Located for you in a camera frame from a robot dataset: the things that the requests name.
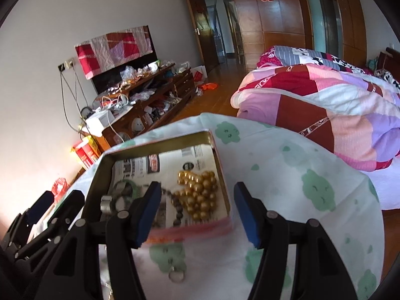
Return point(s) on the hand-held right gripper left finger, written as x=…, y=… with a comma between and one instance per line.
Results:
x=150, y=212

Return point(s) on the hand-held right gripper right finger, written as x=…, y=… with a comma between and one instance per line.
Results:
x=247, y=212

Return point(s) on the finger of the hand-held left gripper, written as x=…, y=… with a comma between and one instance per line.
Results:
x=70, y=200
x=40, y=201

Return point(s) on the pink metal tin box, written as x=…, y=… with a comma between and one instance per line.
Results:
x=100, y=178

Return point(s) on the red plastic bag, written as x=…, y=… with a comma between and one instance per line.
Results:
x=59, y=186

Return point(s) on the green bangle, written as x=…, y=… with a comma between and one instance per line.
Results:
x=133, y=187

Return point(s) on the silver bangle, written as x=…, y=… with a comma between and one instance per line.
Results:
x=106, y=205

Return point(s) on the white green-cloud tablecloth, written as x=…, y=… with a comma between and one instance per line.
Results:
x=281, y=178

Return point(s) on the newspaper box lining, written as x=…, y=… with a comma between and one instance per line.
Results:
x=184, y=162

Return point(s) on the white cardboard box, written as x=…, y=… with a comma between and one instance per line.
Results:
x=98, y=120

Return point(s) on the black television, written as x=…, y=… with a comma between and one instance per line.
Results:
x=106, y=81

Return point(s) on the pink red patchwork quilt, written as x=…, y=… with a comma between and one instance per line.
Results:
x=312, y=106

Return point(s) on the orange floor item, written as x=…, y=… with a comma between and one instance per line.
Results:
x=209, y=86

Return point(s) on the brown wooden television cabinet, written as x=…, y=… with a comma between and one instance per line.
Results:
x=184, y=84

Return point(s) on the pile of clear plastic bags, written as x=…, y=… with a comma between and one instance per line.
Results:
x=128, y=73

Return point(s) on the white bed sheet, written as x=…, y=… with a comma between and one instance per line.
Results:
x=387, y=187

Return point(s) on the white red paper bag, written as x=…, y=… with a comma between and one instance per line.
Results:
x=200, y=75

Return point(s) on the red patchwork cloth cover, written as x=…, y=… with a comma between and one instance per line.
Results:
x=112, y=50

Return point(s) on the grey striped cow-print quilt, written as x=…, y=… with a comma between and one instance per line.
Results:
x=297, y=56

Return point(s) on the brown wooden door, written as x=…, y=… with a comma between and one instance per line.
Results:
x=204, y=53

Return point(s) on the brown wooden wardrobe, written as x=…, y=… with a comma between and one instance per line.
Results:
x=275, y=31

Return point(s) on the brown wooden headboard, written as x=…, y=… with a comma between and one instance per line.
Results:
x=386, y=59

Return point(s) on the wall socket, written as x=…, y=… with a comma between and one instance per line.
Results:
x=67, y=64

